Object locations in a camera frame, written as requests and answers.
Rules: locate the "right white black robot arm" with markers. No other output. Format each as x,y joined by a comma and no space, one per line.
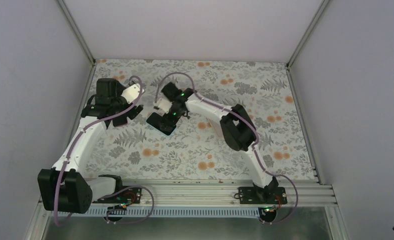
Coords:
237,129

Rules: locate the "aluminium rail frame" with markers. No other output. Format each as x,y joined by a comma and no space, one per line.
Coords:
195,198

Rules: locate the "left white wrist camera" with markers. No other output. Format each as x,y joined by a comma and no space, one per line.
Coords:
132,92

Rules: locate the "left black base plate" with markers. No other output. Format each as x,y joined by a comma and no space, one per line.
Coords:
130,196

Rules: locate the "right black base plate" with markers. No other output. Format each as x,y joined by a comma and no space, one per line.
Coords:
255,196

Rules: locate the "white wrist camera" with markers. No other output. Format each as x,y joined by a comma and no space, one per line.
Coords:
132,92
163,105

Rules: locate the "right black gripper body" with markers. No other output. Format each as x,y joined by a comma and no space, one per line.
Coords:
176,110

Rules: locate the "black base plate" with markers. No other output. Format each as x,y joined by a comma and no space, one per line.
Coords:
255,196
130,196

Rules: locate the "phone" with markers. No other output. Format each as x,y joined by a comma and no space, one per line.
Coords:
152,121

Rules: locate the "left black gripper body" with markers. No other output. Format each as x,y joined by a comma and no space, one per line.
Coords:
115,102

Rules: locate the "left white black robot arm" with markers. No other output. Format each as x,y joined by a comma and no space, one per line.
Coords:
62,187

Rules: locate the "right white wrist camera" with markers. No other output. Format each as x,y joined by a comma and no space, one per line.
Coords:
163,105

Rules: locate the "floral patterned table mat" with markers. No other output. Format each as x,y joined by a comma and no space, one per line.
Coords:
195,150

